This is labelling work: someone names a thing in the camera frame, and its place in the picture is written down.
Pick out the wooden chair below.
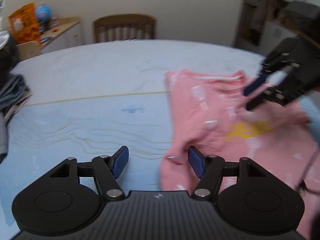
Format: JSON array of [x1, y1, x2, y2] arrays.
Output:
[[93, 14, 157, 43]]

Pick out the brown open shelf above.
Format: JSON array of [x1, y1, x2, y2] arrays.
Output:
[[235, 0, 273, 48]]

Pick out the grey box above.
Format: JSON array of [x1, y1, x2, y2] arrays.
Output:
[[282, 1, 320, 30]]

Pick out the blue globe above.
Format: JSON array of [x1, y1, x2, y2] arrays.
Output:
[[35, 4, 53, 28]]

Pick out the printed tablecloth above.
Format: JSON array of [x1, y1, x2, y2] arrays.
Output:
[[0, 39, 320, 240]]

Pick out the pink racket print shirt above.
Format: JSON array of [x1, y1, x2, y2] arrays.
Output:
[[160, 69, 320, 240]]

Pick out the orange bag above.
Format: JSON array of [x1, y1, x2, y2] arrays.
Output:
[[8, 2, 41, 45]]

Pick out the cardboard box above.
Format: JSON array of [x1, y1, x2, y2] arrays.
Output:
[[15, 40, 42, 62]]

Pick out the white cabinet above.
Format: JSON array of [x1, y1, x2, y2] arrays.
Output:
[[262, 0, 320, 53]]

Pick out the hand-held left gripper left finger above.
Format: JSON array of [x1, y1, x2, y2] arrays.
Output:
[[49, 145, 130, 201]]

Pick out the grey cloth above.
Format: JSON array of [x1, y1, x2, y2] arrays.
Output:
[[0, 112, 9, 161]]

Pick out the wood top cabinet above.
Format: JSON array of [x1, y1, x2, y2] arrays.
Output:
[[40, 17, 84, 54]]

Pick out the folded denim clothes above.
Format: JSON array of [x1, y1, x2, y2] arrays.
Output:
[[0, 74, 32, 111]]

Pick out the dark cloth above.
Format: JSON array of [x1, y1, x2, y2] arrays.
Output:
[[0, 32, 19, 75]]

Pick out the white cloth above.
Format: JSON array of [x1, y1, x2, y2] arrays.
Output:
[[0, 0, 10, 48]]

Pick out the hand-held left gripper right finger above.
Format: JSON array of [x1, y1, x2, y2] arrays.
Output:
[[187, 146, 269, 201]]

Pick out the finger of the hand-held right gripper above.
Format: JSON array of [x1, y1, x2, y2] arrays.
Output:
[[246, 86, 285, 112], [243, 64, 290, 97]]

